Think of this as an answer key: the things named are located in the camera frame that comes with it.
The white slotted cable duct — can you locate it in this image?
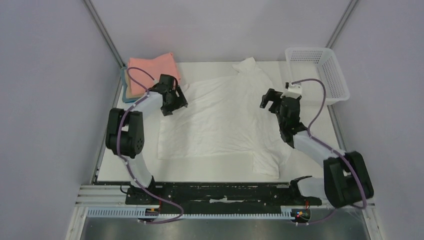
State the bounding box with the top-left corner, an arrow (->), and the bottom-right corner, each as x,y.
87,207 -> 295,221

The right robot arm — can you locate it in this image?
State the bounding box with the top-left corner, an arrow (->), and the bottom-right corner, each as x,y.
260,88 -> 374,209

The aluminium frame post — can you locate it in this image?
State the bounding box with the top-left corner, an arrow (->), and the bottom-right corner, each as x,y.
325,0 -> 360,49
82,0 -> 126,68

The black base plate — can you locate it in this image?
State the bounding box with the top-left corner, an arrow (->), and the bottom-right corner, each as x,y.
125,181 -> 322,215

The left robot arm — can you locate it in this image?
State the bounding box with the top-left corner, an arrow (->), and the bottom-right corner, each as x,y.
105,74 -> 188,204

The left aluminium frame post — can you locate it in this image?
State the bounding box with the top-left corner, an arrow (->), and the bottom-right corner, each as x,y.
82,0 -> 126,68

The white t shirt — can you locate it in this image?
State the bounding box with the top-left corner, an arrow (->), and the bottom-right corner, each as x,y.
157,57 -> 292,179

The folded grey-blue t shirt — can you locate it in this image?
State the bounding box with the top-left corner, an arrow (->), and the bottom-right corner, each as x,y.
120,66 -> 139,103

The folded tan t shirt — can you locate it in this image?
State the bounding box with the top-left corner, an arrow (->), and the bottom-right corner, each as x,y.
124,70 -> 146,99

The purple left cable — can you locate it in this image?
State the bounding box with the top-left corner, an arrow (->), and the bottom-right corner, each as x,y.
115,67 -> 185,225

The white plastic basket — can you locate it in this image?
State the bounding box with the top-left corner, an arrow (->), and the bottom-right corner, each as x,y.
285,47 -> 350,106

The right aluminium frame post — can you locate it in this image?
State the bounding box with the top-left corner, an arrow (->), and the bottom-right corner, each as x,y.
325,0 -> 360,49

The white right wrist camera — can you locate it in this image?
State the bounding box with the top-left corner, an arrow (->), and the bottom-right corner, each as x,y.
283,82 -> 302,99

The folded pink t shirt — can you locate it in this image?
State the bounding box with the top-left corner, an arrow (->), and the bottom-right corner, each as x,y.
127,52 -> 181,89

